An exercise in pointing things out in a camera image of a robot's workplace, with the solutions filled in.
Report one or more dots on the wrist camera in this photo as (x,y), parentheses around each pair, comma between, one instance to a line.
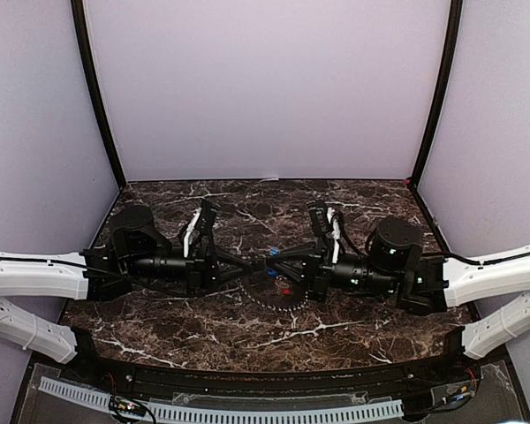
(326,227)
(199,226)

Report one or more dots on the black frame post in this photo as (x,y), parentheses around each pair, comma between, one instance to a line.
(94,91)
(441,85)

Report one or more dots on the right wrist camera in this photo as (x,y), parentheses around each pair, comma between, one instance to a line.
(326,227)

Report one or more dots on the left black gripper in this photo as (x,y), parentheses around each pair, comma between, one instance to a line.
(201,267)

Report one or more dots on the grey slotted cable duct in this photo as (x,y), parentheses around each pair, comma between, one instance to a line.
(190,408)

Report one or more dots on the right black frame post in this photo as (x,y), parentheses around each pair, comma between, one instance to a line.
(441,85)

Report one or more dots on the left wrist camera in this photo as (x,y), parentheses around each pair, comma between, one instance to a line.
(199,226)

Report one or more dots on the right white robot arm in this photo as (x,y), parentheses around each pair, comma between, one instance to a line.
(474,279)

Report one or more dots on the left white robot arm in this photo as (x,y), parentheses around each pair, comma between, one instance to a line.
(56,276)

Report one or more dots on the grey crescent key organizer plate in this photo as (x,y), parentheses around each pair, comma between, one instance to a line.
(266,291)

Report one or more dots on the black front rail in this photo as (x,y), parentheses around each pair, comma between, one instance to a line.
(410,379)

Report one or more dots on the blue key tag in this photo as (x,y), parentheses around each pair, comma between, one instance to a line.
(273,252)

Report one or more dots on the left black frame post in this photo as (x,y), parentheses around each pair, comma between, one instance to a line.
(94,91)

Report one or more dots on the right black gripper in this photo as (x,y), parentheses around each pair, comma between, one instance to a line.
(319,282)

